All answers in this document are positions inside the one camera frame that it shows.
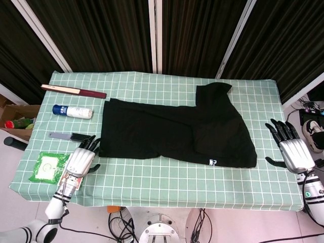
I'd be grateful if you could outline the green checked tablecloth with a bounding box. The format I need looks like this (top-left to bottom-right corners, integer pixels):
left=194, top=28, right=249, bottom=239
left=8, top=70, right=304, bottom=211

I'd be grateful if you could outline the white and black sneaker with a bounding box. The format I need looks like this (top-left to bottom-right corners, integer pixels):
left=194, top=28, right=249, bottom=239
left=301, top=119, right=324, bottom=154

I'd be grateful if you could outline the brown cardboard box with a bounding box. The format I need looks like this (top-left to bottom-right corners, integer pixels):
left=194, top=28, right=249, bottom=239
left=0, top=94, right=41, bottom=142

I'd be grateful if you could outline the green wet wipes pack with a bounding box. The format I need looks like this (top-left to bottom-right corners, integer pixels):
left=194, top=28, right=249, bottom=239
left=28, top=151, right=71, bottom=185

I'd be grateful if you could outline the black electronics box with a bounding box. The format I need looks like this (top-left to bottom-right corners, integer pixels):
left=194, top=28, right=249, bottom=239
left=299, top=100, right=324, bottom=127

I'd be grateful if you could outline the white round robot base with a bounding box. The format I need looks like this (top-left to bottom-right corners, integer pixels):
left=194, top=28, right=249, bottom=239
left=138, top=214, right=181, bottom=243

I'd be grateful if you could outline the black T-shirt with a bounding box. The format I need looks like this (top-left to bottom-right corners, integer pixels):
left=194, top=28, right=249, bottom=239
left=98, top=82, right=258, bottom=169

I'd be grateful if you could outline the dark pleated curtain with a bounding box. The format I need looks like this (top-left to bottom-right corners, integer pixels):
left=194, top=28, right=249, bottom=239
left=161, top=0, right=245, bottom=78
left=0, top=0, right=64, bottom=105
left=25, top=0, right=154, bottom=73
left=222, top=0, right=324, bottom=104

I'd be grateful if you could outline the white bottle with blue cap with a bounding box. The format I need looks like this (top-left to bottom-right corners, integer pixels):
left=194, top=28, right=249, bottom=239
left=52, top=104, right=94, bottom=120

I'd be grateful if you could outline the hanging black cable bundle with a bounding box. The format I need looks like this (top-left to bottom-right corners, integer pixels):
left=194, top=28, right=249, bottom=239
left=191, top=207, right=212, bottom=243

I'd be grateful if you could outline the small orange object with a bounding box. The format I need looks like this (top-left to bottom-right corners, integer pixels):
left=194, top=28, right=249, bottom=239
left=106, top=205, right=122, bottom=215

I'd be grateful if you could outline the red white snack packet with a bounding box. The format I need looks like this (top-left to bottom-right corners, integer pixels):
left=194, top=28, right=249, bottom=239
left=58, top=174, right=84, bottom=190

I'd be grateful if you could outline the black cylinder handle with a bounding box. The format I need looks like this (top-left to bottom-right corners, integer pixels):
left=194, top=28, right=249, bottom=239
left=4, top=136, right=28, bottom=151

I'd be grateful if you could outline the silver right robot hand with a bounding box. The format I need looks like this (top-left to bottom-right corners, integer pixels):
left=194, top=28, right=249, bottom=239
left=264, top=118, right=316, bottom=175

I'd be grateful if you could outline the green bag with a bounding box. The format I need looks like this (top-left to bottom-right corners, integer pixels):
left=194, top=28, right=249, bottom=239
left=14, top=117, right=36, bottom=130

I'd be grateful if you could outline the maroon and cream folding fan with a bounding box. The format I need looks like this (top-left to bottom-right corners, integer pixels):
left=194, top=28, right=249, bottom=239
left=40, top=84, right=107, bottom=99

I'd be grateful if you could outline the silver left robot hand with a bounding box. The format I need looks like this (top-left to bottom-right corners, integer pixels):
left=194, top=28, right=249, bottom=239
left=63, top=135, right=101, bottom=179

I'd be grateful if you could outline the black floor cable bundle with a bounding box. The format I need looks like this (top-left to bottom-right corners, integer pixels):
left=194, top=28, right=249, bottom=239
left=108, top=212, right=139, bottom=243

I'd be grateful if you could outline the white frame post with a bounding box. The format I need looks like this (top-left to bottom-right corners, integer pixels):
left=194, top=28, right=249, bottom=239
left=281, top=78, right=324, bottom=108
left=215, top=0, right=258, bottom=79
left=148, top=0, right=163, bottom=74
left=10, top=0, right=73, bottom=73
left=0, top=83, right=26, bottom=105

